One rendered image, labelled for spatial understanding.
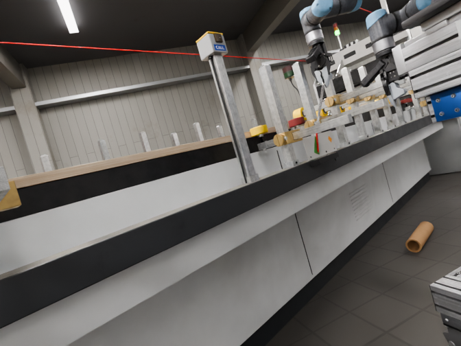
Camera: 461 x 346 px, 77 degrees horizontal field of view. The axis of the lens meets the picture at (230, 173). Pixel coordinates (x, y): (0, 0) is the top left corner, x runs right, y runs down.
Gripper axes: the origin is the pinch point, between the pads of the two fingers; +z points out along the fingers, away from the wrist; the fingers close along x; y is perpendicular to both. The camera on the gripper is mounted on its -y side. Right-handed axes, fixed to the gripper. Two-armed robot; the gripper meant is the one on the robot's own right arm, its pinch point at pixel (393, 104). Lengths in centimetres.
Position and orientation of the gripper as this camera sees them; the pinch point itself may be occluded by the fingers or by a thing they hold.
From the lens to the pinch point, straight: 133.9
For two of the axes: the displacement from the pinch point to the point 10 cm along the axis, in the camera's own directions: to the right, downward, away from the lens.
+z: 2.8, 9.6, 0.3
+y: 6.5, -1.7, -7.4
